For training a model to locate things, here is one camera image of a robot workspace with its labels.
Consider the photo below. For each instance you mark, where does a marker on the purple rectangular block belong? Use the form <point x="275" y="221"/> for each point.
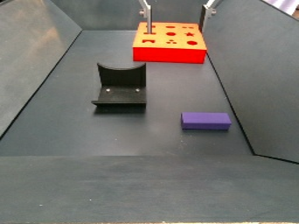
<point x="204" y="121"/>

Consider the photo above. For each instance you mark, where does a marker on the black curved fixture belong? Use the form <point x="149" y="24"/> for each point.
<point x="121" y="85"/>

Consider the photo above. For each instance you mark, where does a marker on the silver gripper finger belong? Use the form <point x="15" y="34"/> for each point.
<point x="208" y="10"/>
<point x="145" y="13"/>

